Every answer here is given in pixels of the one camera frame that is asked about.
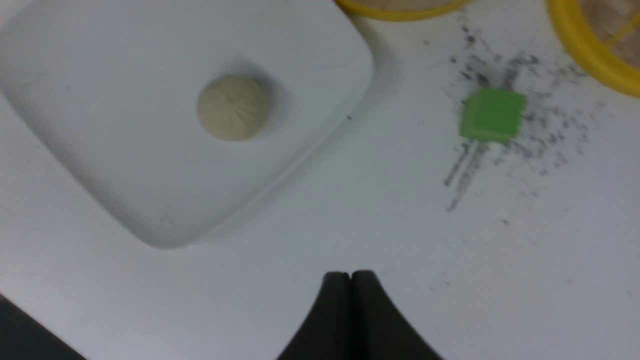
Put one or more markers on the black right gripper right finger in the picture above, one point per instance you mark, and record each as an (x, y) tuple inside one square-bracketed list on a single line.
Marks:
[(379, 329)]

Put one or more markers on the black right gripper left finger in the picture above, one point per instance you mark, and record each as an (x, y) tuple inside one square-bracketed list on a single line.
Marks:
[(325, 332)]

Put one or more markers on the white steamed bun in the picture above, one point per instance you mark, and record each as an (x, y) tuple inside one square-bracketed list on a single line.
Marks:
[(233, 108)]

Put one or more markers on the white rectangular plate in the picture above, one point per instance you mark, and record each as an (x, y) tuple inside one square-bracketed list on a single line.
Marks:
[(111, 87)]

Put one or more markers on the green cube block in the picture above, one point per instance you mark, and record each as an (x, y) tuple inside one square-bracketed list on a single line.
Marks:
[(492, 115)]

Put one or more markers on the bamboo steamer basket yellow rim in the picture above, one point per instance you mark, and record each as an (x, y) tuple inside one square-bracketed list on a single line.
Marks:
[(400, 10)]

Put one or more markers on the bamboo steamer lid yellow rim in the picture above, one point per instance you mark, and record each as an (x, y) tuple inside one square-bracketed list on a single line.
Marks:
[(603, 38)]

